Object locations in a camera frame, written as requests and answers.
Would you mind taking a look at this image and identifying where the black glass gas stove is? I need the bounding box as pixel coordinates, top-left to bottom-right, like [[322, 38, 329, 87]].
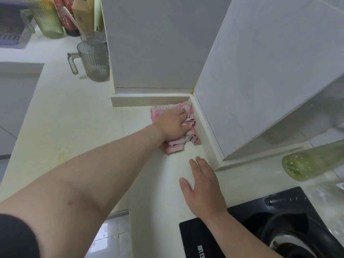
[[178, 186, 344, 258]]

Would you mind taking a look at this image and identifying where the green tinted ribbed glass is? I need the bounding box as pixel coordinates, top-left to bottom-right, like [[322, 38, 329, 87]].
[[20, 0, 65, 39]]

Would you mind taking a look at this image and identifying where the pale green cutting board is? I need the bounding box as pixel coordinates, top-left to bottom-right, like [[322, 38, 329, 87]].
[[94, 0, 104, 33]]

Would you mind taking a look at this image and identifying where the white countertop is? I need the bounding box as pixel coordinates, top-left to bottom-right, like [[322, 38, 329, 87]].
[[0, 24, 129, 202]]

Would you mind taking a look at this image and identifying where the person's left forearm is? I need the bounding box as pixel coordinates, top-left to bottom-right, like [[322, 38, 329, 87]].
[[0, 125, 164, 258]]

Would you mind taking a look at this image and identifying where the person's black sleeve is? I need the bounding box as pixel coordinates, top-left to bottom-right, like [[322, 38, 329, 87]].
[[0, 213, 41, 258]]

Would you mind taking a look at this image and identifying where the small brown cardboard box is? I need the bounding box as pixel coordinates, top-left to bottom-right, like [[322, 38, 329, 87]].
[[71, 0, 95, 34]]

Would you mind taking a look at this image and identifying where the person's right forearm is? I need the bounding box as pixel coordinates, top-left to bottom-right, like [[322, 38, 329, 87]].
[[203, 211, 283, 258]]

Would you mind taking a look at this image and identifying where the clear bottle yellowish oil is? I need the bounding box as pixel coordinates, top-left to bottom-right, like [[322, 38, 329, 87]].
[[281, 139, 344, 182]]

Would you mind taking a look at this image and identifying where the dark tinted drinking glass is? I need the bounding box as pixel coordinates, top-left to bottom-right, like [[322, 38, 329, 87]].
[[67, 41, 110, 82]]

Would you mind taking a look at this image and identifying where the person's left hand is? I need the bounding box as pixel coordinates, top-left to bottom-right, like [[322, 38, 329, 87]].
[[152, 108, 192, 143]]

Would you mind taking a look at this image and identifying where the clear textured drinking glass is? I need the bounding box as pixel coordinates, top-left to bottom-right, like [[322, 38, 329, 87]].
[[80, 30, 108, 46]]

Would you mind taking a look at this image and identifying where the person's right hand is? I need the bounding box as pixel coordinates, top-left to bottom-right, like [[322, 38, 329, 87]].
[[178, 156, 228, 221]]

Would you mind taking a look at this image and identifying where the dark sink drain basket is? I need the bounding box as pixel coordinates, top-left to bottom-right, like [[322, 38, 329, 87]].
[[0, 2, 37, 49]]

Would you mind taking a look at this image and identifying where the black round stove burner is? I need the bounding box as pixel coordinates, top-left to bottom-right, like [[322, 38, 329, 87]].
[[255, 211, 344, 258]]

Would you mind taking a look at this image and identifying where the pink dish cloth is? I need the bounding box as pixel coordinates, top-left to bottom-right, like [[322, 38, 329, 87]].
[[150, 102, 202, 156]]

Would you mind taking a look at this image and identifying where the dark sauce bottle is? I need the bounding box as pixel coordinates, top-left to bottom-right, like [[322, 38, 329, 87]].
[[52, 0, 81, 37]]

